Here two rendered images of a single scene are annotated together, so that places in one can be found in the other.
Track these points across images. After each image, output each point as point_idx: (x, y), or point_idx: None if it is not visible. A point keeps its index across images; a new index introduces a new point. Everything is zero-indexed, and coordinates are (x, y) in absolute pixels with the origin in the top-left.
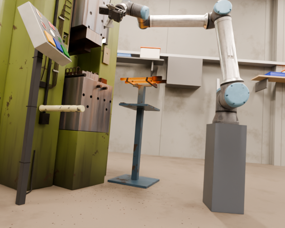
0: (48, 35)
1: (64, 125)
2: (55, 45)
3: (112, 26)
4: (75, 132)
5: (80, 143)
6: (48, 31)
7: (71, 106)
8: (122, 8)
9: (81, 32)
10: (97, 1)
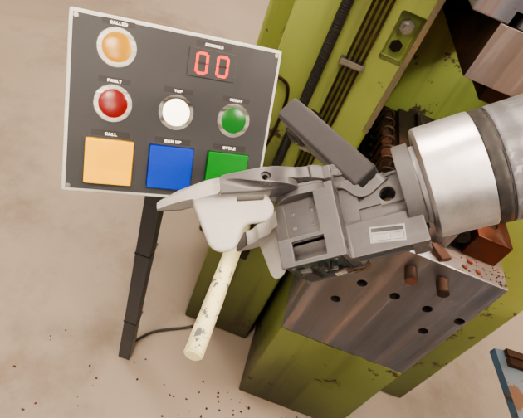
0: (97, 157)
1: (295, 275)
2: (147, 173)
3: (277, 266)
4: (281, 321)
5: (282, 348)
6: (139, 118)
7: (197, 318)
8: (406, 203)
9: (477, 31)
10: None
